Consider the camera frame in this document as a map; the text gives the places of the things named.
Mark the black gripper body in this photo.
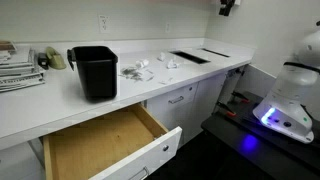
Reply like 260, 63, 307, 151
218, 0, 236, 17

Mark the black plastic waste bin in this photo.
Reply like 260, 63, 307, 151
66, 45, 119, 101

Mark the wide rectangular counter chute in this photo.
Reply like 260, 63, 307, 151
168, 50, 212, 65

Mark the white cabinet door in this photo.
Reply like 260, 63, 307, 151
181, 71, 228, 144

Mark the closed white drawer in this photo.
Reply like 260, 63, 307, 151
146, 81, 199, 117

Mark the large pile of paper clips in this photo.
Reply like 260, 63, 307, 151
119, 66, 145, 82

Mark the black pegboard with clamps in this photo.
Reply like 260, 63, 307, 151
200, 91, 320, 180

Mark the olive green tape dispenser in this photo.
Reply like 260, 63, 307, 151
45, 46, 67, 70

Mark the open wooden drawer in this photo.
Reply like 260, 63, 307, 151
41, 102, 183, 180

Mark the black stapler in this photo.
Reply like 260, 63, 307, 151
37, 52, 50, 70

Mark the stack of magazines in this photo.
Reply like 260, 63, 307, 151
0, 46, 46, 94

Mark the brown book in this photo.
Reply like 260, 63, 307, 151
0, 40, 18, 53

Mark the black clamp with orange handle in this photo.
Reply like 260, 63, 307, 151
215, 101, 238, 118
230, 90, 250, 104

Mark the silver drawer handle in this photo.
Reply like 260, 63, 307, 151
168, 95, 185, 105

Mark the white wall power outlet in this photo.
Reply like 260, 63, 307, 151
97, 14, 112, 34

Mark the handle of open drawer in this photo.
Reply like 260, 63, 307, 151
128, 166, 150, 180

